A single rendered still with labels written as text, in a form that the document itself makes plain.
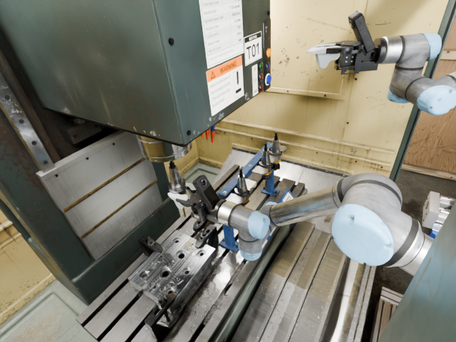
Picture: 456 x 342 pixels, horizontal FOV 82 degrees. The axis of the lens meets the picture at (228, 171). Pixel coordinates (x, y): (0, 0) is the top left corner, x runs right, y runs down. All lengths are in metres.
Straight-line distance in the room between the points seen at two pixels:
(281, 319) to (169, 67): 1.08
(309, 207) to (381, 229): 0.28
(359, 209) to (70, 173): 1.01
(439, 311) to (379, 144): 1.46
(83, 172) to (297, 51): 1.22
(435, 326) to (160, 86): 0.52
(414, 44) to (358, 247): 0.61
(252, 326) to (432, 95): 1.03
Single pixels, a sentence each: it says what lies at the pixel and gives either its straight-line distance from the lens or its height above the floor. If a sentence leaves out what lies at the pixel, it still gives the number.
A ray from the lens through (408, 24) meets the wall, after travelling 1.50.
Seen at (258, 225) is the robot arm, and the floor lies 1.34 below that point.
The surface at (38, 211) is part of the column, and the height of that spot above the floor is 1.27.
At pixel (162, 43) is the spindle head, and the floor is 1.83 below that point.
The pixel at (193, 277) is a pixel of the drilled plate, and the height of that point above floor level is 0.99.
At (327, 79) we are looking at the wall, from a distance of 1.59.
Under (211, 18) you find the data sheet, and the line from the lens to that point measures 0.63.
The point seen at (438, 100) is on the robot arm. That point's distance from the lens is 0.88.
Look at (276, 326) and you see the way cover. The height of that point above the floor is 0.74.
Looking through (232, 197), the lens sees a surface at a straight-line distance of 1.05.
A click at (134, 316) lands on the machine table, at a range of 1.21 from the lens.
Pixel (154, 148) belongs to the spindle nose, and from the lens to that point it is 0.77.
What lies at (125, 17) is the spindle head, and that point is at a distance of 0.58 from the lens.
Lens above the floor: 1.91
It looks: 35 degrees down
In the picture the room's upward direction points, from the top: 6 degrees counter-clockwise
